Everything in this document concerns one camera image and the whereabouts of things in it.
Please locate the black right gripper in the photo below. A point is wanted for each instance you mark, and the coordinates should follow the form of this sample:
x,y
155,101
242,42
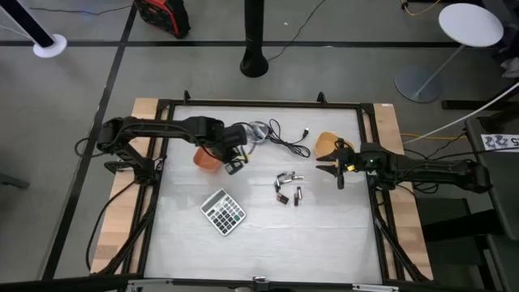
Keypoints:
x,y
352,158

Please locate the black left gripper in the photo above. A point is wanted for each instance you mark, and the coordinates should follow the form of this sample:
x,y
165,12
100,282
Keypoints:
x,y
234,136

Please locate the small cylindrical battery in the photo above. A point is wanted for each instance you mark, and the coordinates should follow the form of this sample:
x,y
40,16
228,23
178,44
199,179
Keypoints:
x,y
277,186
296,201
280,177
298,177
299,192
282,198
289,175

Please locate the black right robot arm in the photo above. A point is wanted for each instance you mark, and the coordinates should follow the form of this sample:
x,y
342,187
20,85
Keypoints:
x,y
438,170

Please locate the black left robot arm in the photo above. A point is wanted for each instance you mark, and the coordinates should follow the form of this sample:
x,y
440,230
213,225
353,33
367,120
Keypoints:
x,y
162,125

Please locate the yellow plastic bin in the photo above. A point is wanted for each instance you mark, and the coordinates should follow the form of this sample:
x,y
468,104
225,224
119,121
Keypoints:
x,y
326,142

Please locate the orange plastic bin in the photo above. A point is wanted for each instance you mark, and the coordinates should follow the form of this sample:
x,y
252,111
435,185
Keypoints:
x,y
204,162

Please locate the grey desk calculator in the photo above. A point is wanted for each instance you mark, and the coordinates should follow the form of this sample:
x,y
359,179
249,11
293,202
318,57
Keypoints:
x,y
223,213

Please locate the white plastic table sheet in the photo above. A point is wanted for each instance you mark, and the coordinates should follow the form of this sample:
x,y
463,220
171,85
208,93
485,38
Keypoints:
x,y
304,243

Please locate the black pole stand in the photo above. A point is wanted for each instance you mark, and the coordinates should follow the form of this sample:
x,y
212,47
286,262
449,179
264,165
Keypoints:
x,y
254,61

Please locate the red black bag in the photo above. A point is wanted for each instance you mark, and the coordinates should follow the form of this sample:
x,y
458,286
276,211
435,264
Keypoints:
x,y
162,16

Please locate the white printed paper sign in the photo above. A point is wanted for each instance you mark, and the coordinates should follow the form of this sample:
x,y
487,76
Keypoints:
x,y
498,142

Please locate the black desk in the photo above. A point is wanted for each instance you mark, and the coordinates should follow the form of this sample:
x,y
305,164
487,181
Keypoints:
x,y
503,203

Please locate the white round side table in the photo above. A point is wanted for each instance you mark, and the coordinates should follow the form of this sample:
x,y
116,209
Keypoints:
x,y
470,24

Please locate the black metal table frame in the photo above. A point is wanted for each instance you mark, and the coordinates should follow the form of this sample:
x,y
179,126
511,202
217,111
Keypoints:
x,y
263,103

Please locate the small camera on frame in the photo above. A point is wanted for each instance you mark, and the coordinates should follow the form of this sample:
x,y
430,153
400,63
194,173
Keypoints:
x,y
259,280

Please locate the black post white base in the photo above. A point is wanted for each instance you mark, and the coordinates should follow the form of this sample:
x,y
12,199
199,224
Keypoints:
x,y
50,46

